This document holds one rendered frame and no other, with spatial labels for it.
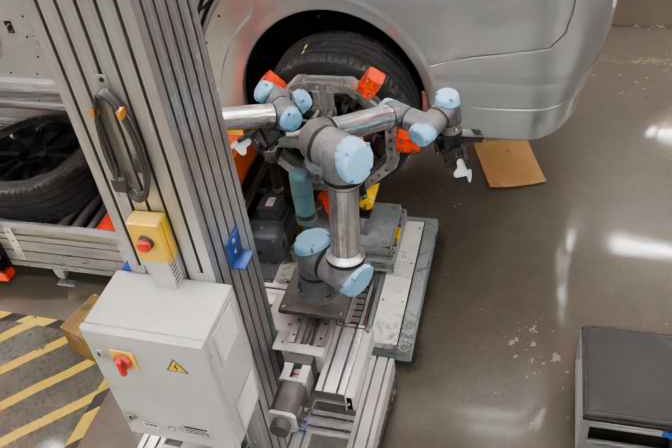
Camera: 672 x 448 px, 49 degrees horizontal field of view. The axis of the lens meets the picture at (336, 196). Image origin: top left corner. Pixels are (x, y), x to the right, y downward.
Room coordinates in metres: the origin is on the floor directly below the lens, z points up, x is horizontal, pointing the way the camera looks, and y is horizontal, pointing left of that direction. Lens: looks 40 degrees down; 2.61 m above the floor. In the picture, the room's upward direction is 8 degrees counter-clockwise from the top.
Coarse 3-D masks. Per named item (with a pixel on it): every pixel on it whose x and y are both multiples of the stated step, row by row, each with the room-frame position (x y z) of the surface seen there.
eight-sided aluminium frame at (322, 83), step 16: (304, 80) 2.46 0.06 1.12; (320, 80) 2.47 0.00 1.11; (336, 80) 2.45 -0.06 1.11; (352, 80) 2.42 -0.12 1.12; (352, 96) 2.38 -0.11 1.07; (288, 160) 2.50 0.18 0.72; (384, 160) 2.39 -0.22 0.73; (320, 176) 2.49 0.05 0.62; (368, 176) 2.39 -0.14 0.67; (384, 176) 2.35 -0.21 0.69
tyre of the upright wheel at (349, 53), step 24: (312, 48) 2.62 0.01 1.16; (336, 48) 2.57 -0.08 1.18; (360, 48) 2.57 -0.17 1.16; (384, 48) 2.62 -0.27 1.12; (288, 72) 2.55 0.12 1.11; (312, 72) 2.52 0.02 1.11; (336, 72) 2.49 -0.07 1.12; (360, 72) 2.46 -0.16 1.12; (384, 72) 2.47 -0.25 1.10; (408, 72) 2.58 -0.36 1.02; (384, 96) 2.43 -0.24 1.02; (408, 96) 2.46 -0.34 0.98
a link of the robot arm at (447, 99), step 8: (448, 88) 1.92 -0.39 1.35; (440, 96) 1.89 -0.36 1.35; (448, 96) 1.88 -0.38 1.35; (456, 96) 1.88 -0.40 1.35; (440, 104) 1.87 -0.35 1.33; (448, 104) 1.86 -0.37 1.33; (456, 104) 1.87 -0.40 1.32; (448, 112) 1.86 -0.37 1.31; (456, 112) 1.87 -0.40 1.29; (456, 120) 1.88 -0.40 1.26
